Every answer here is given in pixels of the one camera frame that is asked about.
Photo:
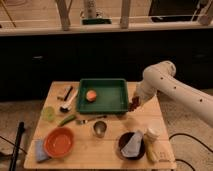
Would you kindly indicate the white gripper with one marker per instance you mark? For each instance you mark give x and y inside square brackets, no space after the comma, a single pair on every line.
[143,97]

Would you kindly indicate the dark red grape bunch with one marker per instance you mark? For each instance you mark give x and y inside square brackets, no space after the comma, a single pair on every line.
[134,104]

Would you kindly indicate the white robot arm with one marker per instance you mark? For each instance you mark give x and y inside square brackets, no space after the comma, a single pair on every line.
[160,77]

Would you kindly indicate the metal cup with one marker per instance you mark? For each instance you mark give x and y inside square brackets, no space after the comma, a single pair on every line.
[100,128]

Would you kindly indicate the green plastic tray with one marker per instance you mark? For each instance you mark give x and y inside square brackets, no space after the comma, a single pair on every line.
[112,96]

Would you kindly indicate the dark brown bowl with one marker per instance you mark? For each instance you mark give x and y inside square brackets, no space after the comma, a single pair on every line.
[123,140]

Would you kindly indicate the orange round fruit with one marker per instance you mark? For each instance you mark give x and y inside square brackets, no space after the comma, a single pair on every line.
[91,95]

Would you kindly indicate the grey crumpled cloth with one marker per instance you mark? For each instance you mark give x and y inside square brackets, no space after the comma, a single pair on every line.
[132,148]

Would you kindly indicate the green cucumber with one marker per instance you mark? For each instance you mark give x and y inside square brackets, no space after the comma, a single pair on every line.
[66,120]

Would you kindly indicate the brown black brush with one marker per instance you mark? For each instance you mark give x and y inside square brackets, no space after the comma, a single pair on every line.
[64,93]

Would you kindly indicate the green base object on shelf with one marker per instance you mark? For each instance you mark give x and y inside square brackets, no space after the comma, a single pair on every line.
[95,21]

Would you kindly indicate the orange bowl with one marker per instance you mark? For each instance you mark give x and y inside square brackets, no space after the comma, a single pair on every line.
[58,143]

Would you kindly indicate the blue cloth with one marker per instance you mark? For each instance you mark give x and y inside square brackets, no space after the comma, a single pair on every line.
[40,154]

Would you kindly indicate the black pole stand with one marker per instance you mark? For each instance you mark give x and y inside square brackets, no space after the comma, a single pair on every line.
[16,148]

